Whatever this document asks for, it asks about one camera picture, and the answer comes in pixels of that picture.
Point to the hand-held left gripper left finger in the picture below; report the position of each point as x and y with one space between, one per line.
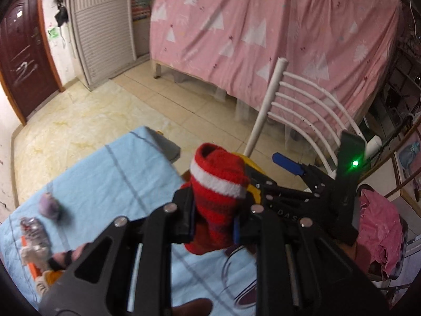
190 219

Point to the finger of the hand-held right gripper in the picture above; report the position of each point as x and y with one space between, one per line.
263 184
289 164

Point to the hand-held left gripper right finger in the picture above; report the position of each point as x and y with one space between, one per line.
236 233

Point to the red knitted sock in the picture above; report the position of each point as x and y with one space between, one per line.
215 197

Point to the purple cloth ball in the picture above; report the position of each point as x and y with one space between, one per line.
49 205

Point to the person's right forearm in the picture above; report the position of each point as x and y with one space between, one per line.
357 256

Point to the person's left hand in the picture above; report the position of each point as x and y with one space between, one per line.
194 306

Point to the pink crumpled cloth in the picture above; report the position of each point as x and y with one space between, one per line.
381 227

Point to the framed picture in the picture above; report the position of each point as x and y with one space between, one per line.
409 158

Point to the light blue tablecloth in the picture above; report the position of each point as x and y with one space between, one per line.
131 177

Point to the white metal chair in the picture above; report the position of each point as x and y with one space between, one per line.
273 89

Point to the metal shelf rack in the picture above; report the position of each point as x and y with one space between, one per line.
404 82

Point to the pink and black toy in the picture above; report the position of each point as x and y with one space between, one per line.
65 257

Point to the pink printed bed sheet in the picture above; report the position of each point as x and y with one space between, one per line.
263 23

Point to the orange plastic toy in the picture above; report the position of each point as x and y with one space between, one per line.
31 266

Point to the white slatted wardrobe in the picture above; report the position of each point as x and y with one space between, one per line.
98 33

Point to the dark red door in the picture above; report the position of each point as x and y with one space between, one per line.
23 56

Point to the black hanging bag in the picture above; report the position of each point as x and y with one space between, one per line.
62 14

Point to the wooden bed frame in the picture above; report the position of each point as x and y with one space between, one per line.
158 69

